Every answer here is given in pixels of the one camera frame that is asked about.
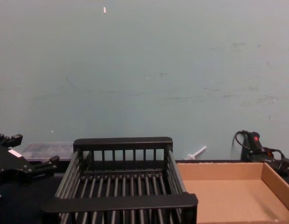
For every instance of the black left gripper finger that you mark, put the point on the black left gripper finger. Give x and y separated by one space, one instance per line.
14 138
42 167

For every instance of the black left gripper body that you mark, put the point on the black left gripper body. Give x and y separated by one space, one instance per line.
9 163

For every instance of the clear plastic case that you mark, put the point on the clear plastic case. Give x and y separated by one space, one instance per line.
48 149

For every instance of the black rack with steel bars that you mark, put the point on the black rack with steel bars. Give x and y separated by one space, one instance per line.
123 141

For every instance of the small white plastic piece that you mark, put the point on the small white plastic piece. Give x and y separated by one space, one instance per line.
200 150

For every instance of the shallow brown cardboard tray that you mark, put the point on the shallow brown cardboard tray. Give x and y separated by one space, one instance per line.
228 198

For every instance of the plain pale wall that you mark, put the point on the plain pale wall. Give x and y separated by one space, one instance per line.
144 58

